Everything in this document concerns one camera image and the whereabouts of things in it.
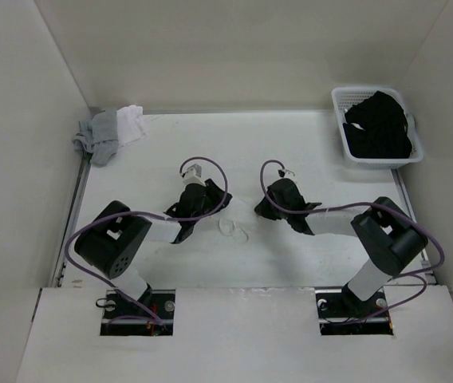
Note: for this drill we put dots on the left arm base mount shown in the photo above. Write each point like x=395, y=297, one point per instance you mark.
x=122, y=318

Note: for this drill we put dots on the white plastic basket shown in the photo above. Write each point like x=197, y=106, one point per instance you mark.
x=344, y=98

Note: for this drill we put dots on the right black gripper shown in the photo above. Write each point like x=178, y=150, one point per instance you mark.
x=263, y=209

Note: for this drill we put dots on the white tank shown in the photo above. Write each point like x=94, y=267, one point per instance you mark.
x=238, y=220
x=130, y=125

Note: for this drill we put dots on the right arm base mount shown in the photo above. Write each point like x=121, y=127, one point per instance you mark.
x=340, y=317

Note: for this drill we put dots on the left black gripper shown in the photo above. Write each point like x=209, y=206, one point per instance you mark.
x=214, y=194

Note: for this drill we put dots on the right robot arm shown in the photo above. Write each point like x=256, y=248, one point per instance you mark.
x=384, y=231

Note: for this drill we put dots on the black tank top pile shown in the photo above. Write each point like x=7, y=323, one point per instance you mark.
x=377, y=128

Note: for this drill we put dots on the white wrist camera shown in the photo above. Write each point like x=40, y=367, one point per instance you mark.
x=193, y=175
x=286, y=173

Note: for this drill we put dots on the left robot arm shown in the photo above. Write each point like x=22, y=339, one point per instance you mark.
x=113, y=242

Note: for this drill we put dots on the folded white tank top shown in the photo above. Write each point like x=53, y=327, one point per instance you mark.
x=130, y=125

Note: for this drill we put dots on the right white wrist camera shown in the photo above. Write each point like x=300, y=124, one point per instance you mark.
x=286, y=173

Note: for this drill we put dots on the folded grey tank top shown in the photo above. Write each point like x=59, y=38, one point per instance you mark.
x=98, y=137

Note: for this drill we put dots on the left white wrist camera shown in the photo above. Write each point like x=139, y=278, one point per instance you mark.
x=193, y=175

